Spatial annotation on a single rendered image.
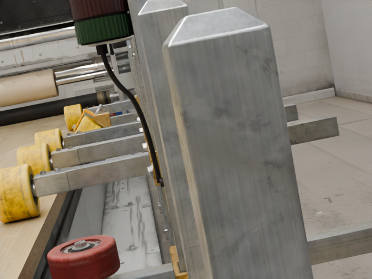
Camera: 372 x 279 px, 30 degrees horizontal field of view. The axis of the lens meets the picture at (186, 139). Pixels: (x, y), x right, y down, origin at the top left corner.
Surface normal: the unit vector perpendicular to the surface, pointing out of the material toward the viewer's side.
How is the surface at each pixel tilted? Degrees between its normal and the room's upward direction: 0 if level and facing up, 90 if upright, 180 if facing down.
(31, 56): 90
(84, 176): 90
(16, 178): 47
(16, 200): 92
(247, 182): 90
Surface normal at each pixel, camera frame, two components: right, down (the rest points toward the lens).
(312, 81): 0.08, 0.12
